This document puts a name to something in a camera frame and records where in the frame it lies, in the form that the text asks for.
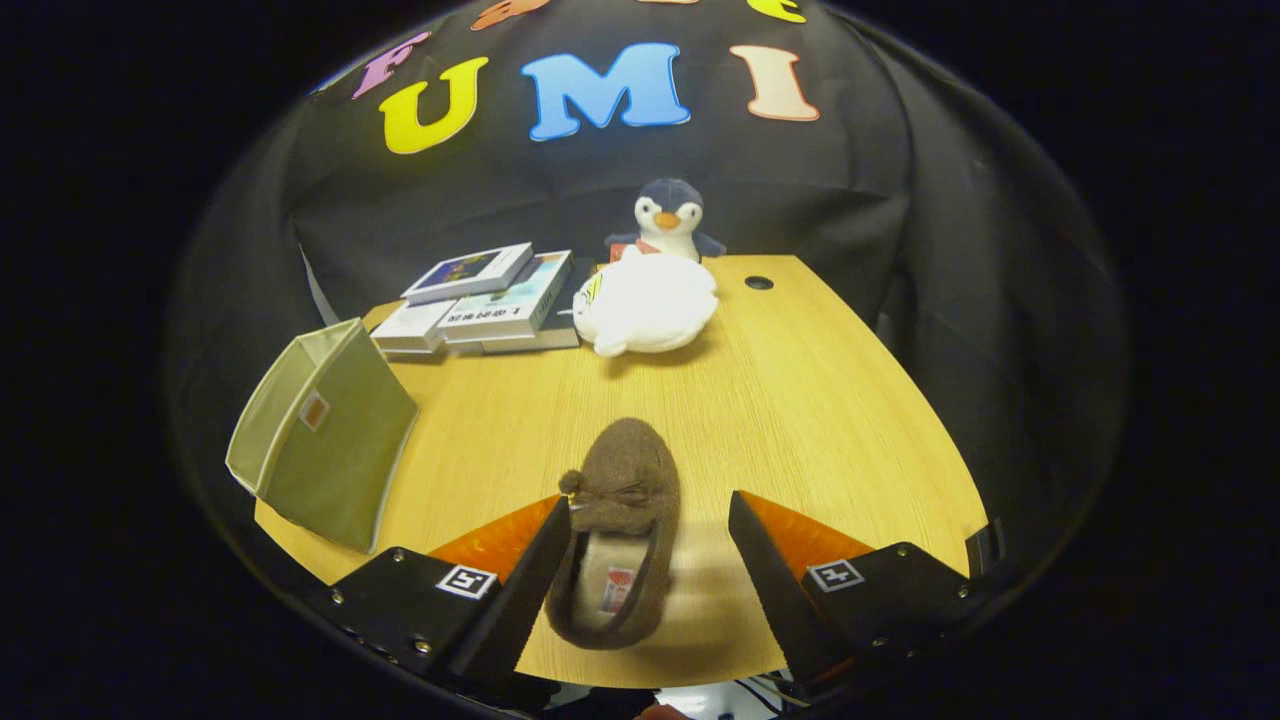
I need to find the green fabric storage box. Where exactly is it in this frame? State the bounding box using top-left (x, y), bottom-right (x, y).
top-left (225, 317), bottom-right (420, 554)

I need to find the white cover book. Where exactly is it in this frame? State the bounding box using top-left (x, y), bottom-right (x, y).
top-left (370, 298), bottom-right (459, 353)

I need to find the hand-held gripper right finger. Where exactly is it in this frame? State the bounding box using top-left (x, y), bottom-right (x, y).
top-left (727, 489), bottom-right (986, 691)

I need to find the penguin plush toy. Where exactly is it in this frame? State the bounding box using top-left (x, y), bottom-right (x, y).
top-left (605, 178), bottom-right (728, 263)

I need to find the black table edge clamp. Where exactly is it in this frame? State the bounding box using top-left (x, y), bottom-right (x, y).
top-left (964, 518), bottom-right (1005, 579)

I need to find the white seal plush toy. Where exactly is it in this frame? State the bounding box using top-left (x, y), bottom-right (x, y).
top-left (572, 246), bottom-right (720, 358)

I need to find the brown fuzzy shoe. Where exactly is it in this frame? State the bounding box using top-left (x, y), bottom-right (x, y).
top-left (543, 417), bottom-right (682, 651)

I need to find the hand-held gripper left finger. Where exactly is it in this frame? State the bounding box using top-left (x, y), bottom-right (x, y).
top-left (305, 495), bottom-right (573, 691)

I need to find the light blue cover book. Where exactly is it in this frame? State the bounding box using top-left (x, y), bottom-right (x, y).
top-left (437, 249), bottom-right (574, 344)

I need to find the dark blue cover book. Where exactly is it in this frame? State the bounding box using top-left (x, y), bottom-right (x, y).
top-left (400, 242), bottom-right (535, 305)

